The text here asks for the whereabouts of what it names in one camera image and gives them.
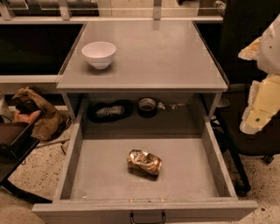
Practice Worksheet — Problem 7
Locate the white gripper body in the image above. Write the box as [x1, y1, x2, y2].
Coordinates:
[257, 14, 280, 74]

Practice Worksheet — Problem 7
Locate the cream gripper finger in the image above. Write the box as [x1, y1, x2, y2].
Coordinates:
[238, 38, 261, 60]
[240, 74, 280, 135]

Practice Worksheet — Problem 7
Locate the grey cabinet counter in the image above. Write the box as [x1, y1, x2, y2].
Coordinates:
[57, 20, 228, 117]

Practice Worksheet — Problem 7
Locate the crumpled wrapper under counter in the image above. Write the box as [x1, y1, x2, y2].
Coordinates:
[157, 101, 184, 110]

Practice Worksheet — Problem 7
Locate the grey open drawer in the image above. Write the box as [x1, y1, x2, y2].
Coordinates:
[31, 95, 259, 224]

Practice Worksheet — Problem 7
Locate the black office chair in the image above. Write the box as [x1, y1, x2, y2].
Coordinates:
[215, 0, 280, 196]

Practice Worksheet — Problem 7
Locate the roll of tape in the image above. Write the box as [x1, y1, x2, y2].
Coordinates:
[137, 98, 157, 118]

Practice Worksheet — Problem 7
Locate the white ceramic bowl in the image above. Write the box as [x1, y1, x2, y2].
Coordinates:
[81, 41, 116, 69]

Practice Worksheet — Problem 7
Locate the brown crumpled bag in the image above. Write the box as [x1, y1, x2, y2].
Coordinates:
[12, 87, 70, 141]

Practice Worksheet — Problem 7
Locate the black chair at left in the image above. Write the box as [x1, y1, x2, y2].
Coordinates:
[0, 122, 51, 204]

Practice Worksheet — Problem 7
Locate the black drawer handle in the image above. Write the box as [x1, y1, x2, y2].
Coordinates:
[129, 213, 166, 224]

